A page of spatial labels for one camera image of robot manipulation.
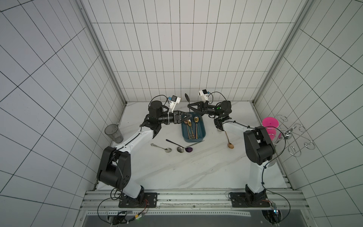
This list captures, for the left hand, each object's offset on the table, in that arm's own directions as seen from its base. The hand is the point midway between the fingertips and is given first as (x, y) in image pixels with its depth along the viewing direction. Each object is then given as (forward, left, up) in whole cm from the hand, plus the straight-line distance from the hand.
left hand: (189, 117), depth 74 cm
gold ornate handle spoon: (+14, -2, -27) cm, 30 cm away
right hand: (+3, +3, +3) cm, 5 cm away
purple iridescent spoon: (-6, -1, -26) cm, 27 cm away
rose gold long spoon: (-3, -29, -26) cm, 39 cm away
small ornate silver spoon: (-7, +13, -26) cm, 30 cm away
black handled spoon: (+9, +1, +6) cm, 11 cm away
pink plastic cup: (-4, -43, 0) cm, 43 cm away
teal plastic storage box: (+11, -4, -27) cm, 29 cm away
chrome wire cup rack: (-11, -50, +2) cm, 51 cm away
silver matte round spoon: (-6, +4, -27) cm, 28 cm away
